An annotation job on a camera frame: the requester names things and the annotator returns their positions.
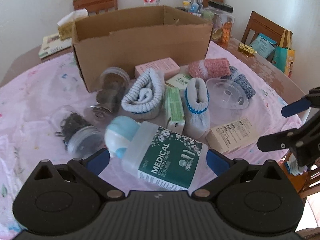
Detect beige printed carton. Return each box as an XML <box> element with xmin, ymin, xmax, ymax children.
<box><xmin>206</xmin><ymin>118</ymin><xmax>259</xmax><ymax>155</ymax></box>

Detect clear jar dark tea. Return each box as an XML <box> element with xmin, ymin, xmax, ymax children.
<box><xmin>49</xmin><ymin>105</ymin><xmax>105</xmax><ymax>159</ymax></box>

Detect blue white round bottle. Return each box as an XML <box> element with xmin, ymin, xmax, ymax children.
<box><xmin>104</xmin><ymin>115</ymin><xmax>140</xmax><ymax>159</ymax></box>

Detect medical cotton swab container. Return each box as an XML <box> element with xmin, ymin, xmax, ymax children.
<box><xmin>121</xmin><ymin>121</ymin><xmax>208</xmax><ymax>192</ymax></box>

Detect clear plastic bowl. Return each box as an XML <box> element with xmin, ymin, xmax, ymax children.
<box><xmin>206</xmin><ymin>79</ymin><xmax>249</xmax><ymax>110</ymax></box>

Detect blue knitted sock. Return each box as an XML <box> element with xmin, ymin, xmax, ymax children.
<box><xmin>221</xmin><ymin>66</ymin><xmax>256</xmax><ymax>99</ymax></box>

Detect white sock blue band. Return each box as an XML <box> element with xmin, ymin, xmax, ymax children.
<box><xmin>181</xmin><ymin>77</ymin><xmax>210</xmax><ymax>140</ymax></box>

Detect white sock blue stripe roll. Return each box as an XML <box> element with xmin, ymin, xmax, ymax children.
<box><xmin>121</xmin><ymin>68</ymin><xmax>165</xmax><ymax>120</ymax></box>

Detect green C&S tissue pack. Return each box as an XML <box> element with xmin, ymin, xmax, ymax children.
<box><xmin>165</xmin><ymin>73</ymin><xmax>191</xmax><ymax>90</ymax></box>

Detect pink knitted sock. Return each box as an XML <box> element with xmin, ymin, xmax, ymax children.
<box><xmin>188</xmin><ymin>58</ymin><xmax>231</xmax><ymax>81</ymax></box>

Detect teal paper bag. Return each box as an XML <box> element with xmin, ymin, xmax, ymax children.
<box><xmin>271</xmin><ymin>29</ymin><xmax>296</xmax><ymax>79</ymax></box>

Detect pink floral tablecloth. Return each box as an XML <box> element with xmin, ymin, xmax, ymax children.
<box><xmin>0</xmin><ymin>39</ymin><xmax>303</xmax><ymax>235</ymax></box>

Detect gold ornament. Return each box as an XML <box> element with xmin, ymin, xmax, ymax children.
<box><xmin>238</xmin><ymin>42</ymin><xmax>257</xmax><ymax>55</ymax></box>

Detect clear jar brown contents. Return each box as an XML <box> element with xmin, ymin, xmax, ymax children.
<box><xmin>86</xmin><ymin>66</ymin><xmax>131</xmax><ymax>128</ymax></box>

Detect orange pill blister pack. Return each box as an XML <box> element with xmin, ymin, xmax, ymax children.
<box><xmin>221</xmin><ymin>22</ymin><xmax>232</xmax><ymax>44</ymax></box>

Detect pink cardboard box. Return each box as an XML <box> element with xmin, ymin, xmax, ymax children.
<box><xmin>135</xmin><ymin>57</ymin><xmax>181</xmax><ymax>80</ymax></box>

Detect large jar black lid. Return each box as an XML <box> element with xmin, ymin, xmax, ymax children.
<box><xmin>202</xmin><ymin>1</ymin><xmax>235</xmax><ymax>49</ymax></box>

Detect book on table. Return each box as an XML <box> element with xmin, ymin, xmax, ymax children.
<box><xmin>38</xmin><ymin>33</ymin><xmax>72</xmax><ymax>59</ymax></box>

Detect brown cardboard box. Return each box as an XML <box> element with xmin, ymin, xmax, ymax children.
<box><xmin>72</xmin><ymin>6</ymin><xmax>213</xmax><ymax>93</ymax></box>

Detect tissue box gold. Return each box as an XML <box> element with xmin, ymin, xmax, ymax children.
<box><xmin>57</xmin><ymin>9</ymin><xmax>88</xmax><ymax>41</ymax></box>

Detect wooden chair back left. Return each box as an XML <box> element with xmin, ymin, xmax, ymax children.
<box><xmin>73</xmin><ymin>0</ymin><xmax>118</xmax><ymax>15</ymax></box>

